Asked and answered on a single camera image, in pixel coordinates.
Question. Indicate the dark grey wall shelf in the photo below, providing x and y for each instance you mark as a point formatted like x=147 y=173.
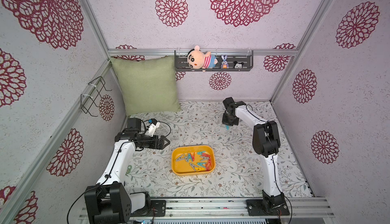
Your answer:
x=217 y=63

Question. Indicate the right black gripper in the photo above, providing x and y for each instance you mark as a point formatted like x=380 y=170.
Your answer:
x=230 y=121

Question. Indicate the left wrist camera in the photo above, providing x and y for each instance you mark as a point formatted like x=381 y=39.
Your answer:
x=150 y=127

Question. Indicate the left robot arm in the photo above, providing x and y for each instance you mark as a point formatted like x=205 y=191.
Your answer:
x=107 y=201

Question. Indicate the pile of coloured clothespins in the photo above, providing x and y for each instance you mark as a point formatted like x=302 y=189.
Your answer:
x=193 y=162

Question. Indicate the green cushion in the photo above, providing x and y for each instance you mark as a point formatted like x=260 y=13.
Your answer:
x=147 y=86

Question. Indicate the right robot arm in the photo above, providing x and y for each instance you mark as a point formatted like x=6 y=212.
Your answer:
x=266 y=143

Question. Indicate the yellow plastic storage box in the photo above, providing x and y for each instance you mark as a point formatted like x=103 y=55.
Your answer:
x=195 y=148

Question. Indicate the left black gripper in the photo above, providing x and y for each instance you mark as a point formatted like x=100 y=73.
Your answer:
x=160 y=145

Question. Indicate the black white mouse figure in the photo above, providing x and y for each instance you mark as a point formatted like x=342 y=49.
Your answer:
x=238 y=65

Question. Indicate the cartoon boy plush doll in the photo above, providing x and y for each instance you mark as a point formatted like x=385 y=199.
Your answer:
x=196 y=59

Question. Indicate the black wire wall rack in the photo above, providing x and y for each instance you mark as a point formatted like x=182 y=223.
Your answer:
x=88 y=100

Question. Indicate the small blue rabbit figure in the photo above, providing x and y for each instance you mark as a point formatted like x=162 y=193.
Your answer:
x=224 y=63

